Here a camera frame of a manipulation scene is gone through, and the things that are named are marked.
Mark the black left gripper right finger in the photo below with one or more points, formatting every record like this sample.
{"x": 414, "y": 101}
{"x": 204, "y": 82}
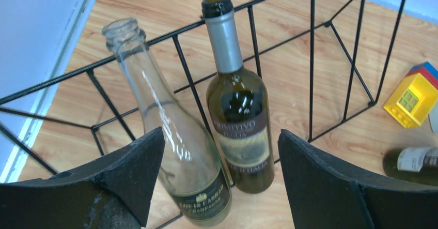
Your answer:
{"x": 325, "y": 191}

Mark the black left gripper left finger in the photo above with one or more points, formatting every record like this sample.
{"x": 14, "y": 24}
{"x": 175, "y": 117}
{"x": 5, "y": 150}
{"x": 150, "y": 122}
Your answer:
{"x": 113, "y": 191}

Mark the clear champagne bottle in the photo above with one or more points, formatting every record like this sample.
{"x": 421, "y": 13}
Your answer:
{"x": 192, "y": 170}

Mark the dark green wine bottle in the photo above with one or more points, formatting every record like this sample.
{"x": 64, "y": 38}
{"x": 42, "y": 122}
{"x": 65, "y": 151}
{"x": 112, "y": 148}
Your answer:
{"x": 414, "y": 164}

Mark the olive green wine bottle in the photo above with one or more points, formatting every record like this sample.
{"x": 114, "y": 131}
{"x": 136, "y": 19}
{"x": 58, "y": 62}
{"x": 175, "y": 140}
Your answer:
{"x": 237, "y": 101}

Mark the yellow red blue block house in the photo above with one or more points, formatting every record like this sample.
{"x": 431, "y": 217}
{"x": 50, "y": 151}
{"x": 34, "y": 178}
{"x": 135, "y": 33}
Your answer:
{"x": 415, "y": 96}

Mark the grey wedge stand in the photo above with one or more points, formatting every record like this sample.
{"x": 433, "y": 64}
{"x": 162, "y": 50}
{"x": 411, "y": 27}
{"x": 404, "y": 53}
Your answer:
{"x": 433, "y": 118}

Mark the black wire wine rack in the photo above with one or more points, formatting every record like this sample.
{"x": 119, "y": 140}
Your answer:
{"x": 283, "y": 38}

